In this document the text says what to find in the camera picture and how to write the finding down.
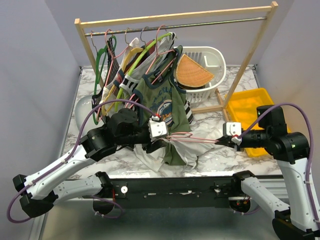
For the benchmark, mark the striped cloth right of top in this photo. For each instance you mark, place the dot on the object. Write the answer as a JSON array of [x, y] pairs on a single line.
[[188, 112]]

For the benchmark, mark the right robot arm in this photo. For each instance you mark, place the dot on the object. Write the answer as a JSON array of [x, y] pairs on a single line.
[[293, 151]]

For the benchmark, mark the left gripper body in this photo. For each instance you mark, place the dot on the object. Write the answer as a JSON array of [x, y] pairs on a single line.
[[142, 139]]

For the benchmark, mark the lime green plastic hanger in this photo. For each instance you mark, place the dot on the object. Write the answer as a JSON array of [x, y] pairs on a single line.
[[146, 61]]

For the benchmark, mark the metal hanging rod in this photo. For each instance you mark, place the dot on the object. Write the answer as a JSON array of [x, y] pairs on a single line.
[[180, 26]]

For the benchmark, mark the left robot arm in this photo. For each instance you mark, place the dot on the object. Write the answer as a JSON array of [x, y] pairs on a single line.
[[40, 192]]

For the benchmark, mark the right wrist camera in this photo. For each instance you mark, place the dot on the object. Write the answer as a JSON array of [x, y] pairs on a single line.
[[232, 132]]

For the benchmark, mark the white oval plate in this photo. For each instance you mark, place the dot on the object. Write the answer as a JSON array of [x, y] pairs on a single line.
[[82, 108]]

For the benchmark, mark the yellow plastic tray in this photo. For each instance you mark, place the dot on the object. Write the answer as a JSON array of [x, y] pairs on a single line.
[[242, 106]]

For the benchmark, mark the pink hanger at left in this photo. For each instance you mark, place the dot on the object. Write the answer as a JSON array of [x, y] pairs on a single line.
[[100, 115]]

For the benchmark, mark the orange woven fan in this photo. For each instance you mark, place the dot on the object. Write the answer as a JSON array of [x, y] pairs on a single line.
[[191, 74]]

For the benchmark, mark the black white striped top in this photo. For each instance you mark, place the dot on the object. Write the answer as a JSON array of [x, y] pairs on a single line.
[[115, 68]]

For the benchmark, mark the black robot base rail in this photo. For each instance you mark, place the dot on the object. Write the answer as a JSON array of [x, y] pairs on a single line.
[[177, 192]]

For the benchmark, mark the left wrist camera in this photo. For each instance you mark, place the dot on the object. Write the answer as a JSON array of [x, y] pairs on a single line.
[[157, 129]]

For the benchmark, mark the wooden clothes rack frame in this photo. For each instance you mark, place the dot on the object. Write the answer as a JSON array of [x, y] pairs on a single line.
[[270, 11]]

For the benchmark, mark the white cloth under green top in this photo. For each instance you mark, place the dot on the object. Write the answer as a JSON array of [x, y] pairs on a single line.
[[153, 160]]

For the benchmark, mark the yellow plastic hanger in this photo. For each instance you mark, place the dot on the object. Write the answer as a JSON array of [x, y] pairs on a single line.
[[129, 54]]

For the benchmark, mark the green graphic tank top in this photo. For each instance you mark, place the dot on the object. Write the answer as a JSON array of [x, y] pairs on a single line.
[[159, 92]]

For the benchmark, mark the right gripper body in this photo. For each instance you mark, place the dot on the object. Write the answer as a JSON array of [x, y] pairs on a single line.
[[254, 138]]

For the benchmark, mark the white tank top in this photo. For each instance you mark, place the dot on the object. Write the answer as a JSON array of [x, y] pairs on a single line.
[[190, 151]]

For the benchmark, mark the pink wire hanger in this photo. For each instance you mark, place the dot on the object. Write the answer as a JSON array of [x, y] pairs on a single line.
[[189, 137]]

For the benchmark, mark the white plastic laundry basket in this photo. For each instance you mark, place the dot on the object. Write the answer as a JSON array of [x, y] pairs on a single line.
[[212, 60]]

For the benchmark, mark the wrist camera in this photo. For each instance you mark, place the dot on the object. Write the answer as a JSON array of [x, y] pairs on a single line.
[[232, 132], [157, 129]]

